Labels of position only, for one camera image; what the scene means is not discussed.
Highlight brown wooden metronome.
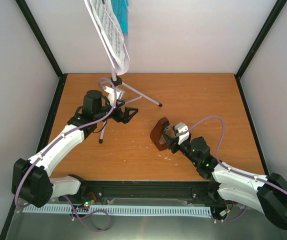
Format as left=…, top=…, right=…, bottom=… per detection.
left=150, top=117, right=169, bottom=152

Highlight white tripod music stand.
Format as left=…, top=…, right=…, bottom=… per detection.
left=98, top=57, right=163, bottom=144

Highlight teal folder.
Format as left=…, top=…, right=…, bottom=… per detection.
left=111, top=0, right=129, bottom=34

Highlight clear plastic metronome cover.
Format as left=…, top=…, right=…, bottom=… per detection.
left=159, top=121, right=176, bottom=145

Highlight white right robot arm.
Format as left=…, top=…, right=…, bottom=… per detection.
left=160, top=133, right=287, bottom=230

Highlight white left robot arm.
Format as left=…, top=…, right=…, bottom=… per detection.
left=11, top=87, right=139, bottom=208

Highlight white sheet music pages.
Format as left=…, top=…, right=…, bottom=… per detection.
left=84, top=0, right=130, bottom=75

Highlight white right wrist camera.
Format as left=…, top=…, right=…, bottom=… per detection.
left=174, top=122, right=190, bottom=145

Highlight black aluminium frame rail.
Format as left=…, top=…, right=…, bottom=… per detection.
left=15, top=179, right=284, bottom=208

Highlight light blue cable duct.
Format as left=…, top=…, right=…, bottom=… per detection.
left=22, top=203, right=212, bottom=218

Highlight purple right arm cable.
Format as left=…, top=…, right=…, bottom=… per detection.
left=183, top=115, right=287, bottom=223

